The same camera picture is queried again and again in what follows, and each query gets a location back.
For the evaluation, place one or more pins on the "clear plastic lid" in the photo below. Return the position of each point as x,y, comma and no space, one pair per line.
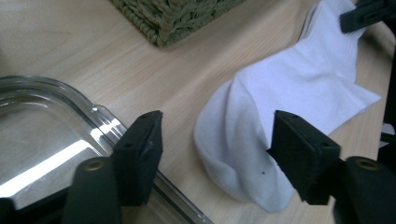
46,124

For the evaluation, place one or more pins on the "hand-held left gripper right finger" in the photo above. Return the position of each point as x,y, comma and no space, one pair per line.
305,155

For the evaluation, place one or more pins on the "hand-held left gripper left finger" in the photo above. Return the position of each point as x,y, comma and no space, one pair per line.
140,155

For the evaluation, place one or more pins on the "white sock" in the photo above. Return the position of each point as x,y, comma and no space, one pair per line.
236,174
311,77

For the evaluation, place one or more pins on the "green woven basket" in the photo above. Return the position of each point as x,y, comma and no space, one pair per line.
174,18

